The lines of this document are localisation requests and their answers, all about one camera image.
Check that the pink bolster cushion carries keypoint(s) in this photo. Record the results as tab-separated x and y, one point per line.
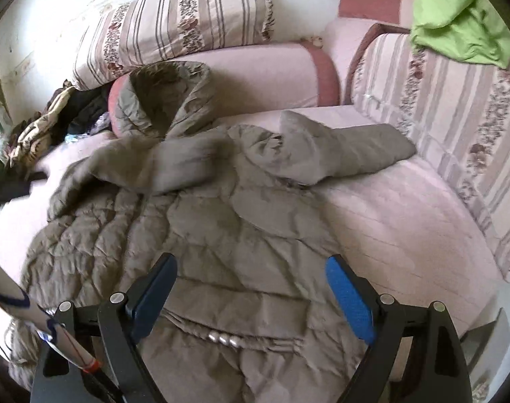
263	75

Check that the green cloth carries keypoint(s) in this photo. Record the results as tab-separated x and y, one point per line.
467	31

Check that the striped floral pillow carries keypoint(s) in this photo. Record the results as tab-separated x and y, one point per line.
140	32
458	117

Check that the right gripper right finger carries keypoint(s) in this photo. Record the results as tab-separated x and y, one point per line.
381	326

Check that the pile of crumpled clothes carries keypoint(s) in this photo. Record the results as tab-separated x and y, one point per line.
69	115

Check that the striped floral pillow back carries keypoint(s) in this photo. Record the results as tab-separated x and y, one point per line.
140	32

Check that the grey-brown padded winter coat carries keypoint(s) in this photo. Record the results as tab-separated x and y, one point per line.
251	317

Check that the striped floral pillow right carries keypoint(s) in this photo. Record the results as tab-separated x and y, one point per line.
458	117

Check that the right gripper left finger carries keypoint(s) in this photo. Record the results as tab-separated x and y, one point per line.
127	318

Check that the pink corner cushion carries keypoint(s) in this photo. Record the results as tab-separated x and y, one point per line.
357	24

